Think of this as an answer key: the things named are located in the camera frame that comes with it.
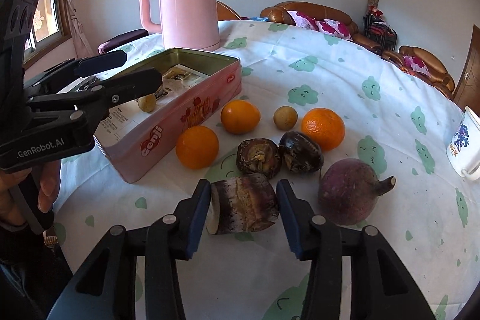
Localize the small brown longan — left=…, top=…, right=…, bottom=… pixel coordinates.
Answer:
left=137, top=94, right=157, bottom=113
left=272, top=106, right=298, bottom=132

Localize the pink floral cushion on armchair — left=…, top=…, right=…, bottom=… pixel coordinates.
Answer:
left=403, top=55, right=431, bottom=77

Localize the brown wooden door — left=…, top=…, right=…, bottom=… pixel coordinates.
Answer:
left=454, top=25, right=480, bottom=115

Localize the orange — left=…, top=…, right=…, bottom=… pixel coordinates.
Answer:
left=176, top=126, right=220, bottom=170
left=220, top=100, right=261, bottom=135
left=301, top=108, right=346, bottom=152

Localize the person's left hand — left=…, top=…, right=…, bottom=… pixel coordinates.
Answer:
left=1, top=161, right=61, bottom=235

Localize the cut taro root piece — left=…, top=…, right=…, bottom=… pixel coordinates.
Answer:
left=207, top=173, right=279, bottom=235

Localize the brown leather armchair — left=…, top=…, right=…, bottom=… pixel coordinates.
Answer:
left=382, top=46, right=455, bottom=100

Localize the pink electric kettle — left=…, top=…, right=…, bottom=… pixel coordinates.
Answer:
left=139, top=0, right=220, bottom=51

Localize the pink rectangular tin box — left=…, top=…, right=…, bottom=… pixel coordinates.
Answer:
left=58, top=47, right=243, bottom=184

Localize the pink floral cushion on sofa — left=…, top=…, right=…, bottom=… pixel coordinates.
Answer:
left=288, top=10, right=352, bottom=40

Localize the stack of dark chairs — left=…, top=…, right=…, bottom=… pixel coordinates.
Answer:
left=364, top=0, right=398, bottom=50

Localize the purple cushioned stool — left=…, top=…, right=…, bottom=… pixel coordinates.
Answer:
left=97, top=28, right=149, bottom=54

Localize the window with wooden frame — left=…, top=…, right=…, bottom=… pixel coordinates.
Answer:
left=24, top=0, right=71, bottom=67

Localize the white mug blue print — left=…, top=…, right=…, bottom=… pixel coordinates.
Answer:
left=446, top=106, right=480, bottom=181

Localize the brown leather long sofa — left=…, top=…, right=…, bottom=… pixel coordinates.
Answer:
left=260, top=1, right=382, bottom=55

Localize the paper leaflet in tin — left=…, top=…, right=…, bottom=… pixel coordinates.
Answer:
left=95, top=64, right=208, bottom=147

